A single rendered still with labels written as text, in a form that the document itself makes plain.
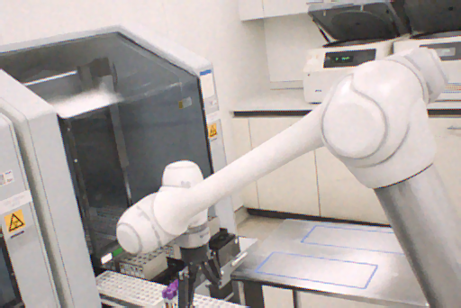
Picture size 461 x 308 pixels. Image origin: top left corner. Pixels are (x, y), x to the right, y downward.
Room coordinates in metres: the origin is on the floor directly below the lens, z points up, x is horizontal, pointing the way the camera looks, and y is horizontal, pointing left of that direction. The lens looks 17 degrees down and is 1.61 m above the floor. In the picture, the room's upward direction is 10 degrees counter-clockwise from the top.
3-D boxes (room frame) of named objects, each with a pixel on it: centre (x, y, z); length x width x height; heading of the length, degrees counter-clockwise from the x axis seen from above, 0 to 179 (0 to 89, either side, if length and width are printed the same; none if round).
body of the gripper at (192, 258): (1.22, 0.00, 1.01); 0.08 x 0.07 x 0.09; 139
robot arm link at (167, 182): (1.21, 0.01, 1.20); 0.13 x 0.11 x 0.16; 144
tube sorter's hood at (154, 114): (1.76, 0.27, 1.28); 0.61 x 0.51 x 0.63; 139
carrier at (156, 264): (1.55, 0.15, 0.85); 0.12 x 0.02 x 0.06; 139
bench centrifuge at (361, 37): (3.53, -1.30, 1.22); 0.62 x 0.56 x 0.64; 137
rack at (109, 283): (1.41, 0.22, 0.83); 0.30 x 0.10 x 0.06; 49
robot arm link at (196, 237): (1.22, 0.00, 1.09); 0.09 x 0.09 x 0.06
